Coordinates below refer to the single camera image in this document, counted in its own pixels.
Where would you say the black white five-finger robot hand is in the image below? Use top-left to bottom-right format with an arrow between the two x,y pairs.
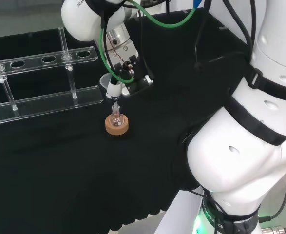
105,38 -> 155,105

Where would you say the clear funnel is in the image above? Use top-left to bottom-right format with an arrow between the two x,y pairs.
99,74 -> 120,115

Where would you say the clear round-bottom flask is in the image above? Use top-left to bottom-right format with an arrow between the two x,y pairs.
110,104 -> 123,127

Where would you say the clear funnel stand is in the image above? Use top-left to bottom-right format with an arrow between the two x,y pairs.
0,26 -> 104,127

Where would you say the black cloth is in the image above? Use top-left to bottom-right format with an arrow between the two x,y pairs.
0,7 -> 253,231

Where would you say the green cable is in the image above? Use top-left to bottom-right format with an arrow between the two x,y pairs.
99,0 -> 203,83

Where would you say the black cable with plug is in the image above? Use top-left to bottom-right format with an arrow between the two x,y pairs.
193,0 -> 253,73

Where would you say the cork ring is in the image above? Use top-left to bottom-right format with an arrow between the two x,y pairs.
105,114 -> 130,136

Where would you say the thin black cable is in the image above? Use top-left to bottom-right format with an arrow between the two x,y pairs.
258,165 -> 286,222

